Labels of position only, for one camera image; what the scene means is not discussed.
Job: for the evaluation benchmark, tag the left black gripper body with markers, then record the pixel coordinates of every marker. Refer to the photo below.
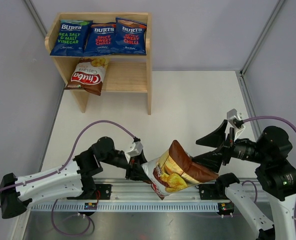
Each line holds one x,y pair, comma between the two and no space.
131,166

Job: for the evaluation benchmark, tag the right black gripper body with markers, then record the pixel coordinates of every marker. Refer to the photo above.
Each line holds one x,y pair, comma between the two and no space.
229,146

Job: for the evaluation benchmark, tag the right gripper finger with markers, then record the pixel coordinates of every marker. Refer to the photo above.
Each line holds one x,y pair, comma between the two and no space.
215,138
212,160

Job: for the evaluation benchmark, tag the Chuba cassava chips bag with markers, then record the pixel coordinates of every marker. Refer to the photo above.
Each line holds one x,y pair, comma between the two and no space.
89,75
174,171

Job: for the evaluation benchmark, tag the Burts spicy chilli bag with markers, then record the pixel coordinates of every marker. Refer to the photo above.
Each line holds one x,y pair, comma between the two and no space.
101,40
130,36

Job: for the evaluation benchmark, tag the Burts sea salt vinegar bag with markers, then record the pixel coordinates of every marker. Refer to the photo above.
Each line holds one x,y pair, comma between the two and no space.
72,38

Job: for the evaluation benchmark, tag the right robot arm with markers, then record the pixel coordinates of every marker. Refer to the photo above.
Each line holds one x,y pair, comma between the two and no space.
275,175

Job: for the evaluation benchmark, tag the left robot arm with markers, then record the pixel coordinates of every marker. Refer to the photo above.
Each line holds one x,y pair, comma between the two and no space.
72,181

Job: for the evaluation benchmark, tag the wooden two-tier shelf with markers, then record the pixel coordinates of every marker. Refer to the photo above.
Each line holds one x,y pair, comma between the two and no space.
125,73

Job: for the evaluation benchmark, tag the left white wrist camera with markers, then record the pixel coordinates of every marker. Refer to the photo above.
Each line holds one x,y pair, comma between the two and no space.
134,149

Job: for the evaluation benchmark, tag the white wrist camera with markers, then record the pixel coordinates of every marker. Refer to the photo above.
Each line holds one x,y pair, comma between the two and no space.
234,118
134,149

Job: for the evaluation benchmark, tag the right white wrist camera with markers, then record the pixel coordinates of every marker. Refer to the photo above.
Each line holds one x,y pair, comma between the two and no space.
234,118

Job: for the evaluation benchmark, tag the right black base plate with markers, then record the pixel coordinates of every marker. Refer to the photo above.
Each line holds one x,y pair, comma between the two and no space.
208,192

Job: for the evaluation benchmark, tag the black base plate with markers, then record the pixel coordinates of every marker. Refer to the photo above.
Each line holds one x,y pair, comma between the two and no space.
208,192
103,191

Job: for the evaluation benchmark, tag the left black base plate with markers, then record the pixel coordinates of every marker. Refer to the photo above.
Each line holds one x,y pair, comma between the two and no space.
103,191

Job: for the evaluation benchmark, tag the aluminium mounting rail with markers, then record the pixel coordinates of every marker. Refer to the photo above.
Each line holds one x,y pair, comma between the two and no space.
136,197

